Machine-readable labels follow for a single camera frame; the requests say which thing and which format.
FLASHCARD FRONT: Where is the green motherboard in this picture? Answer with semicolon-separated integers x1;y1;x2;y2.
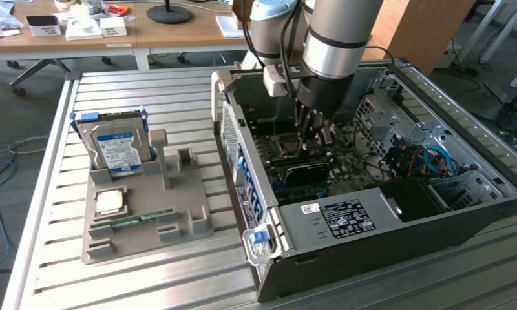
253;129;372;204

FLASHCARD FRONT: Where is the wooden cabinet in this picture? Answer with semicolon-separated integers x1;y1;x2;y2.
368;0;477;75

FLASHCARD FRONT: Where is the wooden desk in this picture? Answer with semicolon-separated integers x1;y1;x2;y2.
0;0;139;96
136;0;372;70

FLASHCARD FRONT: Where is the black green graphics card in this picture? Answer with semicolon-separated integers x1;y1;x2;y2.
281;160;332;190

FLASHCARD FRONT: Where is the white box with black lid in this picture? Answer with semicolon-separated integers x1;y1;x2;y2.
25;14;64;37

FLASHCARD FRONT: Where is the blue wire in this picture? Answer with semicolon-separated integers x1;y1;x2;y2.
421;145;459;178

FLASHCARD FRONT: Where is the small white box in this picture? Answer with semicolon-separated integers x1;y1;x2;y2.
99;16;128;38

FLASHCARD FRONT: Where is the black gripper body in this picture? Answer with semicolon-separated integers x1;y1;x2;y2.
295;74;357;118

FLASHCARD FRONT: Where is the metal socket cover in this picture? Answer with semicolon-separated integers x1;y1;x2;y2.
313;124;337;148

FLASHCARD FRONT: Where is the flat white box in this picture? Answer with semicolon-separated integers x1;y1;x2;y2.
64;17;104;41

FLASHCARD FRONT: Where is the CPU socket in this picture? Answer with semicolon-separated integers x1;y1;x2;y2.
275;134;305;156

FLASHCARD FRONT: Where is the clear plastic bag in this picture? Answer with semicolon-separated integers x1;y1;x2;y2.
0;6;25;30

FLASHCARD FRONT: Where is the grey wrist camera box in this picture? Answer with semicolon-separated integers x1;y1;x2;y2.
261;63;305;98

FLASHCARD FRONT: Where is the white desk leg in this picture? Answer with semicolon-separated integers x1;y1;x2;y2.
477;0;517;64

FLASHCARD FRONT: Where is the grey power supply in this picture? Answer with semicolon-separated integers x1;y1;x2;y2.
277;187;404;253

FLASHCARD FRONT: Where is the silver disk bay cage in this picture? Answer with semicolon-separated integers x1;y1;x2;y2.
353;93;508;211

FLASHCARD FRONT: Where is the paper stack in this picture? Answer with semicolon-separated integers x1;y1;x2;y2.
215;14;248;39

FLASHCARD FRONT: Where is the black lamp base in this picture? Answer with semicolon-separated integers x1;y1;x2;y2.
145;0;195;24

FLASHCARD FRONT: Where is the silver CPU chip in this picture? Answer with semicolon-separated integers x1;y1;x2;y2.
93;190;125;217

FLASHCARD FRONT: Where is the red object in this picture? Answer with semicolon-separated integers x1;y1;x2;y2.
107;3;131;17

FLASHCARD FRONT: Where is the grey printed parts rack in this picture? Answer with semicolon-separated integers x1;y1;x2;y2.
80;129;215;267

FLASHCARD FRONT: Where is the hard disk with blue caddy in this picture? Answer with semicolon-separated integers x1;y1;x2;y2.
68;108;152;178

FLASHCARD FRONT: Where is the black grey PC case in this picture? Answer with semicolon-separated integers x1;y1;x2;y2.
211;57;517;303

